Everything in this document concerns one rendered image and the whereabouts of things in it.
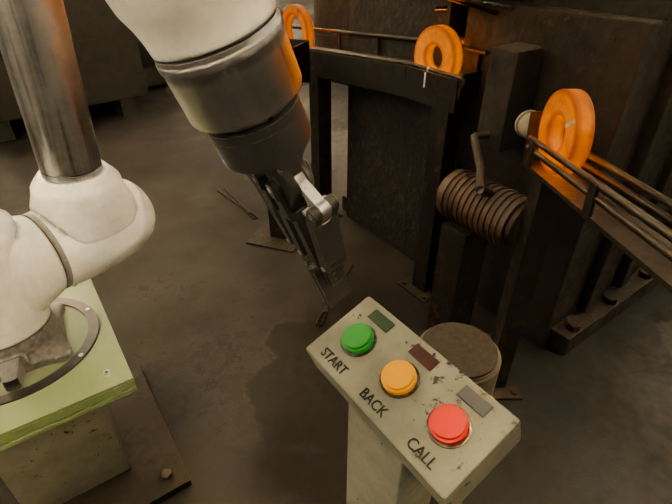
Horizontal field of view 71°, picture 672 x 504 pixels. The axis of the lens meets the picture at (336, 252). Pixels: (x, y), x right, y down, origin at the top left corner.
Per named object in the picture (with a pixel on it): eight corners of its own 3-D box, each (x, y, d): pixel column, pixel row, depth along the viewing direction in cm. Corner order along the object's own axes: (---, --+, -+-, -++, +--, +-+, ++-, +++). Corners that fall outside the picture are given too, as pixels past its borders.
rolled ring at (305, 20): (277, 8, 180) (284, 8, 181) (285, 60, 187) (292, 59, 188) (302, 0, 165) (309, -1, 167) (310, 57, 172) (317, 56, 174)
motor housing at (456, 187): (443, 317, 150) (470, 160, 120) (500, 360, 135) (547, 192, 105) (413, 334, 144) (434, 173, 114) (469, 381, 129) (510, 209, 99)
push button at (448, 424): (449, 402, 51) (447, 395, 49) (478, 429, 48) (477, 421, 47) (422, 428, 49) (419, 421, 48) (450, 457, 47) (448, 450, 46)
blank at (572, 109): (554, 182, 96) (538, 182, 95) (552, 106, 96) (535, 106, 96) (597, 164, 80) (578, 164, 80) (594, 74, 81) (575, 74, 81)
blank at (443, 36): (423, 24, 130) (413, 25, 128) (465, 24, 118) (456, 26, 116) (421, 83, 137) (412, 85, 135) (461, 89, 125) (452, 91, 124)
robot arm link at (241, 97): (239, -8, 35) (269, 66, 40) (133, 51, 33) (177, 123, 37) (304, 5, 29) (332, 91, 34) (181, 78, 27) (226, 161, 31)
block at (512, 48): (499, 136, 127) (519, 40, 113) (525, 145, 121) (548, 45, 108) (472, 145, 121) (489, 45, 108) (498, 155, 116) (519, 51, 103)
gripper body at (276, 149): (319, 92, 33) (353, 191, 40) (262, 68, 39) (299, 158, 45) (233, 149, 31) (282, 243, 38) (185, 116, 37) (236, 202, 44)
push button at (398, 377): (401, 360, 56) (398, 352, 54) (425, 381, 53) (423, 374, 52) (376, 382, 55) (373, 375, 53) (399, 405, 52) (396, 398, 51)
